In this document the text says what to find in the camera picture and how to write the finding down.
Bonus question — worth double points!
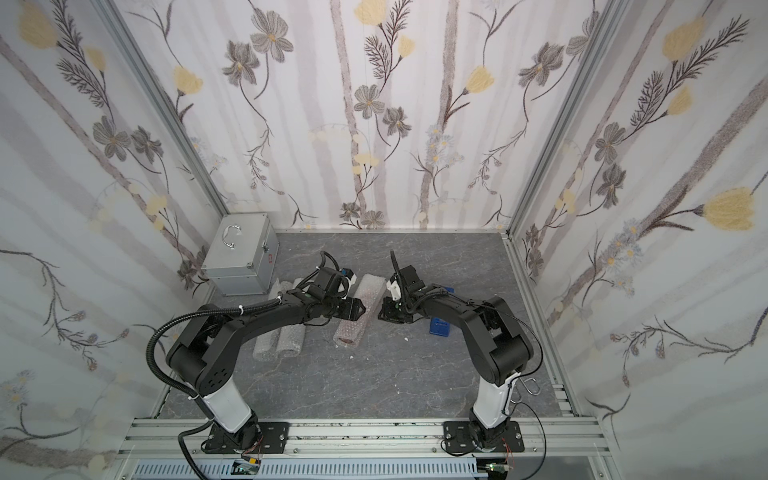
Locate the blue tape dispenser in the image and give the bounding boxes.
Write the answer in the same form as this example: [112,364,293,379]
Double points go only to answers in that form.
[429,317,451,338]

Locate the single bubble wrap sheet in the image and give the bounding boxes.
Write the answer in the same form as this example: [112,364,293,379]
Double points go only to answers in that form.
[252,279,292,362]

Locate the bubble wrap sheet stack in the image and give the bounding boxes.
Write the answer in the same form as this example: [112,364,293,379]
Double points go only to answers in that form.
[333,274,386,348]

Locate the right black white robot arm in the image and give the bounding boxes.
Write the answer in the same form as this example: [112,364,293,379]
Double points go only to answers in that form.
[378,252,534,449]

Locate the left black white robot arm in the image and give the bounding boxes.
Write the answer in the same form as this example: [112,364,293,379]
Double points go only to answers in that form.
[166,251,366,453]

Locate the grey metal case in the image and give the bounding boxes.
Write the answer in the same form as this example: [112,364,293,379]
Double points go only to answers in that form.
[201,213,279,296]

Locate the metal tongs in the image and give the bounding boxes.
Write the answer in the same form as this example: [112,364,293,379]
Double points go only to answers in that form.
[508,376,542,405]

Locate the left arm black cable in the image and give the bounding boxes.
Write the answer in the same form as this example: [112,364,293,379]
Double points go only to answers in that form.
[145,296,283,480]

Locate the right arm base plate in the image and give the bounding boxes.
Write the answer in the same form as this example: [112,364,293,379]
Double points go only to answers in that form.
[442,420,525,455]

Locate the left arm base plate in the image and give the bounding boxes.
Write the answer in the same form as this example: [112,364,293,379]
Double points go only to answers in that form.
[201,422,290,454]

